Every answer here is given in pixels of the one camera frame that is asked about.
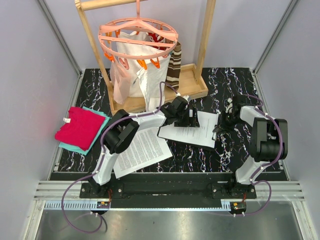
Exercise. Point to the aluminium frame rail left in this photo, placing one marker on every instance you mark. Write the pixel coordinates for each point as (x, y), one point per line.
(58, 35)

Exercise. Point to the pink round clip hanger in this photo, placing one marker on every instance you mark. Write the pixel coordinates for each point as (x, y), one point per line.
(109, 35)

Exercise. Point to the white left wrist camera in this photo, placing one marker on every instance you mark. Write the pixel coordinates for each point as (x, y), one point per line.
(186, 97)

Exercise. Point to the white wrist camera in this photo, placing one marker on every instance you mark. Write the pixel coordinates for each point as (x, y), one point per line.
(230, 106)
(186, 97)

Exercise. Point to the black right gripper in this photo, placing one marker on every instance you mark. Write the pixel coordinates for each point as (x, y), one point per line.
(222, 127)

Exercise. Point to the white printed text sheet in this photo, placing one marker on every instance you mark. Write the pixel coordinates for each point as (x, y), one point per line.
(145, 150)

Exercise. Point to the pink hanging cloth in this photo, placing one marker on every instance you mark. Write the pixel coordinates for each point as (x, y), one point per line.
(121, 81)

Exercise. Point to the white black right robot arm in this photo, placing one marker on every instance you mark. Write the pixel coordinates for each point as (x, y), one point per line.
(268, 144)

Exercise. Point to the red folded shirt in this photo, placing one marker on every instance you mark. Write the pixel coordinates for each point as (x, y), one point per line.
(81, 129)

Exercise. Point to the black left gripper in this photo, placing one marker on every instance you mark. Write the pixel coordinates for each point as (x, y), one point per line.
(189, 122)

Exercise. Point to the white hanging towel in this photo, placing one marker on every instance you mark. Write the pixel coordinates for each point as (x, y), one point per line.
(144, 83)

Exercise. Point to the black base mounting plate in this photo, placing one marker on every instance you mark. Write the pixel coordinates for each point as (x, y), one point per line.
(164, 191)

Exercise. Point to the brown striped sock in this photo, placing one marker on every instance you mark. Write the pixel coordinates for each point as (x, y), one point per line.
(174, 67)

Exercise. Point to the red white patterned cloth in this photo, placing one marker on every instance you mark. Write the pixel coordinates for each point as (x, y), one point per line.
(153, 37)

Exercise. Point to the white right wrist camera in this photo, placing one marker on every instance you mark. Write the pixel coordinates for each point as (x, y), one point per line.
(230, 106)

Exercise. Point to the wooden drying rack frame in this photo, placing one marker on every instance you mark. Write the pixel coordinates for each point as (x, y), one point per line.
(191, 80)

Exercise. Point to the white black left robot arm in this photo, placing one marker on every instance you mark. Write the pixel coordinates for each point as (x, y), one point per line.
(121, 130)

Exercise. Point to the teal folded cloth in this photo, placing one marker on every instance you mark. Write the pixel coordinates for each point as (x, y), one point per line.
(76, 149)

